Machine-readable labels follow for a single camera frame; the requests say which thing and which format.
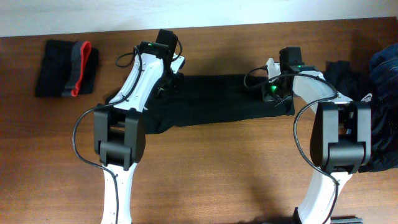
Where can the blue denim garment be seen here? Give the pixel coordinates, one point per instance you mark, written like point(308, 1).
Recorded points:
point(383, 71)

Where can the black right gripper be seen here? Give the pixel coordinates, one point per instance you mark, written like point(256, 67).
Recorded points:
point(272, 98)

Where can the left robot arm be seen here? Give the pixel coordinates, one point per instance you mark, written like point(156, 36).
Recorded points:
point(119, 135)

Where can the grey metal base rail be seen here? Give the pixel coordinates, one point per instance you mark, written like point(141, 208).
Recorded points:
point(346, 220)

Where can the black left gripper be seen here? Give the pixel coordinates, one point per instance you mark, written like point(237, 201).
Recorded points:
point(176, 86)

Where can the black t-shirt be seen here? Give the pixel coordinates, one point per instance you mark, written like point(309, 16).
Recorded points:
point(205, 99)

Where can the black clothes pile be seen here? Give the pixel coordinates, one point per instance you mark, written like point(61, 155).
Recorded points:
point(384, 114)

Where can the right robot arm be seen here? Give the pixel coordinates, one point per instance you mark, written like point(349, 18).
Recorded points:
point(341, 136)

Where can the folded black garment red band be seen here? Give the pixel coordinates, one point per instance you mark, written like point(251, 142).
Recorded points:
point(68, 69)

